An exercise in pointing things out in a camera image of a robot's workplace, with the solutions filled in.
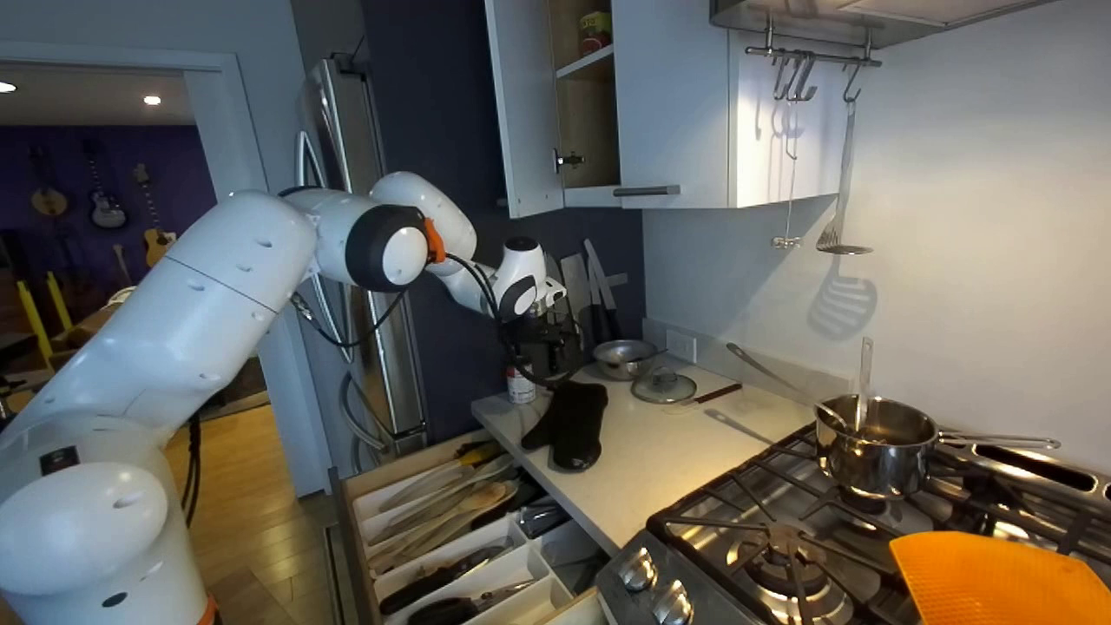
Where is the white cutlery tray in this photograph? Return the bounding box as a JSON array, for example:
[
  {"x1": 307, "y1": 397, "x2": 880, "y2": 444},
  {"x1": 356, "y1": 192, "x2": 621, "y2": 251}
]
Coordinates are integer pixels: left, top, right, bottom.
[{"x1": 351, "y1": 442, "x2": 609, "y2": 625}]

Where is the orange yellow cloth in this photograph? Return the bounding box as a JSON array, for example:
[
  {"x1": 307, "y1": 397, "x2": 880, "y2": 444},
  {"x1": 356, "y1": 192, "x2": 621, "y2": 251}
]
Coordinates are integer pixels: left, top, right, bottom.
[{"x1": 889, "y1": 532, "x2": 1111, "y2": 625}]

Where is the hanging slotted spatula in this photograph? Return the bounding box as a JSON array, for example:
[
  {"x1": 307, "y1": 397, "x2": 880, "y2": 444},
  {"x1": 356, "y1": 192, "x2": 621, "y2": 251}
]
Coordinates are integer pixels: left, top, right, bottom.
[{"x1": 809, "y1": 66, "x2": 876, "y2": 337}]

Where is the small steel bowl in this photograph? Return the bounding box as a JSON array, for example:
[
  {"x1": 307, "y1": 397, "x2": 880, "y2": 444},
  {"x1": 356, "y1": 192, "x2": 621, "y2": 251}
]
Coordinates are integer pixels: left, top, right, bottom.
[{"x1": 594, "y1": 337, "x2": 657, "y2": 382}]

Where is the steel saucepan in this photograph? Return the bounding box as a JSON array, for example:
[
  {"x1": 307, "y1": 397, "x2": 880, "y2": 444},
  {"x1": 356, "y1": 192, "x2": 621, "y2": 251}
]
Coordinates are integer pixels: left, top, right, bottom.
[{"x1": 813, "y1": 397, "x2": 1055, "y2": 499}]

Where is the black oven mitt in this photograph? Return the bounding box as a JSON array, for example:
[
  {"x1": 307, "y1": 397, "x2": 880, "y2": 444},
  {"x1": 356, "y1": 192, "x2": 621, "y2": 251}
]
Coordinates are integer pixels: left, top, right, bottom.
[{"x1": 521, "y1": 382, "x2": 609, "y2": 472}]

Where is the stainless steel stove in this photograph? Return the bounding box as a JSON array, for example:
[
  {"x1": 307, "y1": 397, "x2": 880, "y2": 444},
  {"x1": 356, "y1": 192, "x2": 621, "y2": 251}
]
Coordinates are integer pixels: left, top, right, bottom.
[{"x1": 594, "y1": 429, "x2": 1111, "y2": 625}]

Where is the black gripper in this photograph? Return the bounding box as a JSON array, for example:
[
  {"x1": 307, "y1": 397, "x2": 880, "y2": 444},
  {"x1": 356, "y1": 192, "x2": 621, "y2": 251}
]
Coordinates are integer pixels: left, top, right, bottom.
[{"x1": 503, "y1": 309, "x2": 584, "y2": 378}]

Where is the open wooden cutlery drawer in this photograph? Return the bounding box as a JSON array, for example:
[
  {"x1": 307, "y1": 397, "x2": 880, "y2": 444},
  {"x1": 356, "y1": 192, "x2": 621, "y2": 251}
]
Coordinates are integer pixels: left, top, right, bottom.
[{"x1": 335, "y1": 428, "x2": 618, "y2": 625}]

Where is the stainless steel refrigerator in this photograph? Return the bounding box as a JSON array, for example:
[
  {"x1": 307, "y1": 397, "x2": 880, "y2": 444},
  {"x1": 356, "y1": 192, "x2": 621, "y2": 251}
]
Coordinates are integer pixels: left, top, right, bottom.
[{"x1": 299, "y1": 56, "x2": 429, "y2": 466}]

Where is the upper kitchen cabinet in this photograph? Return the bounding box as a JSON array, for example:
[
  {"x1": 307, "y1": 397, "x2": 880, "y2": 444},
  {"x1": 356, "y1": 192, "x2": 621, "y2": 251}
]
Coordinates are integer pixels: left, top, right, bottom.
[{"x1": 484, "y1": 0, "x2": 843, "y2": 220}]

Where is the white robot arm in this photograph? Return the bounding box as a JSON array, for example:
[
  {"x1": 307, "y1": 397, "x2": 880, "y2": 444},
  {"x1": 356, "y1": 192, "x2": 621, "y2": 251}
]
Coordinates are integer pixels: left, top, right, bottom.
[{"x1": 0, "y1": 169, "x2": 565, "y2": 625}]

